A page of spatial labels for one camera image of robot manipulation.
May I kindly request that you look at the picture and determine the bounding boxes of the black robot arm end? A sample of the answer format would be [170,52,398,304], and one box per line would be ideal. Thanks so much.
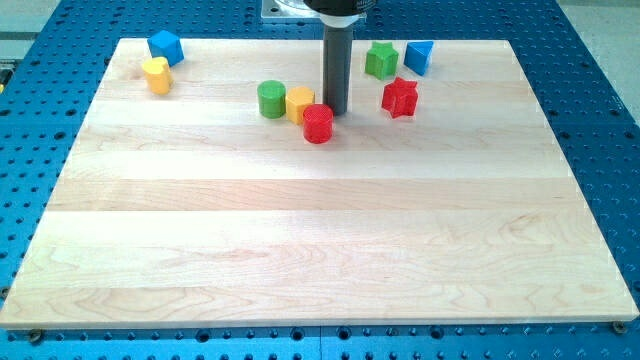
[304,0,377,28]

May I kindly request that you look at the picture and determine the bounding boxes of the yellow hexagon block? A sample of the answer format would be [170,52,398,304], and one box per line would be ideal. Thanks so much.
[285,86,315,125]

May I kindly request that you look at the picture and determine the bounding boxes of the yellow heart block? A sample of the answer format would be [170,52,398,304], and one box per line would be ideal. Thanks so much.
[141,57,173,95]

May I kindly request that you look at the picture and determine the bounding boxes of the red cylinder block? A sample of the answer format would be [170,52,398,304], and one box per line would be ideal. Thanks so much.
[303,104,334,144]

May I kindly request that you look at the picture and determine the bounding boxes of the green cylinder block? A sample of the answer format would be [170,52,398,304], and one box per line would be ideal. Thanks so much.
[257,80,286,119]

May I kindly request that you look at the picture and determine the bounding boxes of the red star block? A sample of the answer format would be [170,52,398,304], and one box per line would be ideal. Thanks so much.
[381,77,419,119]

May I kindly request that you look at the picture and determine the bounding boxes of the green star block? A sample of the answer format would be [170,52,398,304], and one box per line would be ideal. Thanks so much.
[365,41,399,80]

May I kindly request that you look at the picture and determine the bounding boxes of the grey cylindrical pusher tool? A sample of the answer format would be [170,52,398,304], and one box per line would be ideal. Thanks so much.
[323,25,353,116]

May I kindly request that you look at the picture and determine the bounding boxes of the light wooden board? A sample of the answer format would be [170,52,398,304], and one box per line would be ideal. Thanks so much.
[1,38,639,329]

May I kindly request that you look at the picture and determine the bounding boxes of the blue triangle block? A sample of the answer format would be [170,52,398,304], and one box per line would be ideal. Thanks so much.
[404,41,434,76]

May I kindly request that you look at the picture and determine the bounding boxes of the silver robot mounting plate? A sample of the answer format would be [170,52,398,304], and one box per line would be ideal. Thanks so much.
[260,0,368,25]

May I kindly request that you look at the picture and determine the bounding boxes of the blue cube block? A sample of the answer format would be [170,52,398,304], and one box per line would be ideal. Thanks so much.
[147,30,184,66]

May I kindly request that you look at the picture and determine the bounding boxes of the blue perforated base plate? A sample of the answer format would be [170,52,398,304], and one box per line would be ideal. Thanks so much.
[1,0,639,359]

